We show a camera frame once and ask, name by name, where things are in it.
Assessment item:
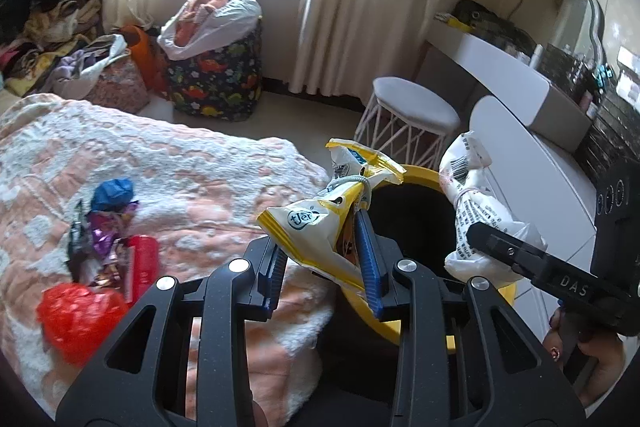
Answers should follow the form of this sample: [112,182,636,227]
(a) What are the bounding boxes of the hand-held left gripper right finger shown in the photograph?
[352,209,588,427]

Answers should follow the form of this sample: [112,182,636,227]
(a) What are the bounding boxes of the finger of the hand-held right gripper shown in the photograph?
[466,221,549,286]

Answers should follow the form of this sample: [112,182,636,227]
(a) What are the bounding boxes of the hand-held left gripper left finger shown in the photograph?
[55,237,291,427]

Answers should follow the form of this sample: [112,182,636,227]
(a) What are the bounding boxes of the yellow round bin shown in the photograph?
[327,164,518,348]

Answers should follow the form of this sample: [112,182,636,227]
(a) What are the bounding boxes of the yellow snack packet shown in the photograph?
[256,138,406,293]

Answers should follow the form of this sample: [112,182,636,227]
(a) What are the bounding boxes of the white snack packet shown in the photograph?
[439,131,548,284]

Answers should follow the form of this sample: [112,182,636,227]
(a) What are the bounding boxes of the purple snack packet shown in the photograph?
[85,199,141,268]

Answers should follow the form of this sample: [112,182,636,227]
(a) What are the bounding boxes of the person's right hand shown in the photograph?
[547,304,628,389]

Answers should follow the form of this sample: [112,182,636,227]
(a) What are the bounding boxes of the black storage organizer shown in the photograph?
[535,42,640,188]

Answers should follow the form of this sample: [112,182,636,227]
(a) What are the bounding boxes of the red packet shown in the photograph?
[117,234,161,303]

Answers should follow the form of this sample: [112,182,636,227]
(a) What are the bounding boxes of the pink and white blanket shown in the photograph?
[0,93,336,427]

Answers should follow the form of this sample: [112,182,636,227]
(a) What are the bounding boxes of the blue plastic bag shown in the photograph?
[90,177,137,214]

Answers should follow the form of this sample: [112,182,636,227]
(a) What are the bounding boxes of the white dressing table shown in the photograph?
[417,21,608,308]

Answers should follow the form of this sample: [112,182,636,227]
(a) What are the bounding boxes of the black wrapper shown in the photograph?
[67,202,96,283]

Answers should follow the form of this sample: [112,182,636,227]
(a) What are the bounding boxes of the red plastic bag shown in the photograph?
[36,283,130,367]

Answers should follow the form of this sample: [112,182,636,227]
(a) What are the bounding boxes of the dinosaur print laundry basket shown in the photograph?
[165,24,264,122]

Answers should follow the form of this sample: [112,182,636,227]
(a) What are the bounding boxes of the table mirror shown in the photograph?
[552,0,608,72]

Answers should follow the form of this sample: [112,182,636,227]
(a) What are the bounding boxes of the dark patterned bag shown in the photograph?
[450,0,536,55]

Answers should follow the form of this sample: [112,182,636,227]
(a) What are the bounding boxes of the pink floral bag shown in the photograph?
[87,54,151,115]

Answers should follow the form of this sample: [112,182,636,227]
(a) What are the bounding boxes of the orange bag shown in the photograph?
[119,25,168,100]

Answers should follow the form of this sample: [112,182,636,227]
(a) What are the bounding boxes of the white plastic bag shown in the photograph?
[157,0,263,62]

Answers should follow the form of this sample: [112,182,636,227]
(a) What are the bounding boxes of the pink clothes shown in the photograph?
[175,0,231,45]

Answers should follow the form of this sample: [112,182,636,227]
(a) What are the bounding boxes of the white and grey cloth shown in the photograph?
[52,34,132,95]

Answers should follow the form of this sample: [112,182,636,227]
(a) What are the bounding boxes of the pile of clothes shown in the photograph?
[0,0,108,98]

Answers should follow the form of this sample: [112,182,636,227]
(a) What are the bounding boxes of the white wire stool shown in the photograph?
[354,77,462,168]

